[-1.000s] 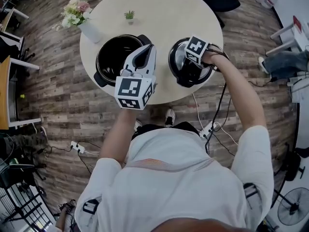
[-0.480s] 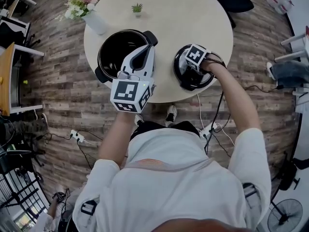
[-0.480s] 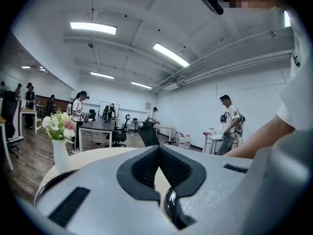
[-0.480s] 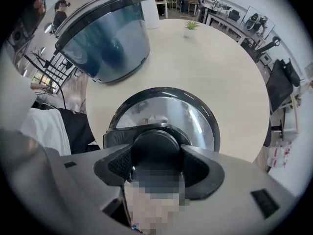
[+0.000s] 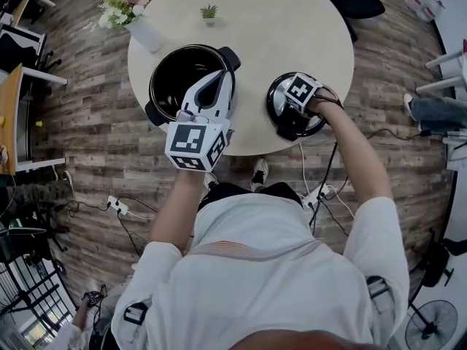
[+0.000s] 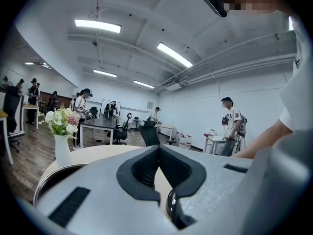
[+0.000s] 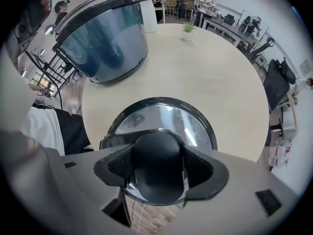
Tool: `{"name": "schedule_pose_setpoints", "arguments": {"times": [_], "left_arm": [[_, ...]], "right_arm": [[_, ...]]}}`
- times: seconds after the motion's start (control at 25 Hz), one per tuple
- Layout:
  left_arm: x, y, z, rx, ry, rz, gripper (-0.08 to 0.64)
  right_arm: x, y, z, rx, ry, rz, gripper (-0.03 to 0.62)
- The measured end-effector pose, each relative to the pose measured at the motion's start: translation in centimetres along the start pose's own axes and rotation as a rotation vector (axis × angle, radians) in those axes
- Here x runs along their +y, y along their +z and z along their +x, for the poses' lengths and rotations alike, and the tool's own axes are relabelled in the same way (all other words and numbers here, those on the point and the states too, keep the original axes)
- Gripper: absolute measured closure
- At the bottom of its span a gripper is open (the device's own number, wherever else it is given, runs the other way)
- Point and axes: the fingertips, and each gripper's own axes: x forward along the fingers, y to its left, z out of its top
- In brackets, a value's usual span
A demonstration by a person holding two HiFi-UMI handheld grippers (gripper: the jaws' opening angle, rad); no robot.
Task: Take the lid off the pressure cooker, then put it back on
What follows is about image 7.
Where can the dark blue rice cooker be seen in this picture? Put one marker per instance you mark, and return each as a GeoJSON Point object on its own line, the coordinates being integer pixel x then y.
{"type": "Point", "coordinates": [105, 45]}

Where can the small potted plant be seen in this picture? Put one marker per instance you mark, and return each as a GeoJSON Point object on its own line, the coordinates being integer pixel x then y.
{"type": "Point", "coordinates": [187, 35]}

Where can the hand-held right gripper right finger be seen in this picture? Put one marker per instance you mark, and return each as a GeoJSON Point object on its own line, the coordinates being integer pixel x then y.
{"type": "Point", "coordinates": [232, 204]}

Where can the white vase with flowers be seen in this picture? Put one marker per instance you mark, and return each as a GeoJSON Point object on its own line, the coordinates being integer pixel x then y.
{"type": "Point", "coordinates": [149, 16]}

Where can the black silver pressure cooker lid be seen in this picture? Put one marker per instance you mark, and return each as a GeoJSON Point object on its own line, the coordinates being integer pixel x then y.
{"type": "Point", "coordinates": [159, 121]}

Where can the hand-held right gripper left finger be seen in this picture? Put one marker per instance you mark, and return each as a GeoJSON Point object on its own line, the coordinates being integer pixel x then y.
{"type": "Point", "coordinates": [80, 192]}

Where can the person's white shirt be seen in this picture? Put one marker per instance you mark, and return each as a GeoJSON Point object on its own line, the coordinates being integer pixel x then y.
{"type": "Point", "coordinates": [44, 131]}

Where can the red white cartons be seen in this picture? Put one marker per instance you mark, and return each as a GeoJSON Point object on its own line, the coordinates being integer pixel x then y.
{"type": "Point", "coordinates": [278, 153]}

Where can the round beige table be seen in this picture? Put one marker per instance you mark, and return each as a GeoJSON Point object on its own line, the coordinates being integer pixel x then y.
{"type": "Point", "coordinates": [195, 82]}

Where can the black office chair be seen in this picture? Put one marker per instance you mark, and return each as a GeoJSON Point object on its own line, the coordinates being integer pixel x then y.
{"type": "Point", "coordinates": [276, 84]}

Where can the white desk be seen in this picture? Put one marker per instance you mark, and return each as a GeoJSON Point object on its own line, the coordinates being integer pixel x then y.
{"type": "Point", "coordinates": [230, 33]}

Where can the person's black trousers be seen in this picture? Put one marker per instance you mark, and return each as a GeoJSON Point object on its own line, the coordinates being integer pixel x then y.
{"type": "Point", "coordinates": [73, 131]}

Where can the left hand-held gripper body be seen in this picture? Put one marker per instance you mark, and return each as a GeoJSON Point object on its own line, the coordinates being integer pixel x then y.
{"type": "Point", "coordinates": [24, 46]}

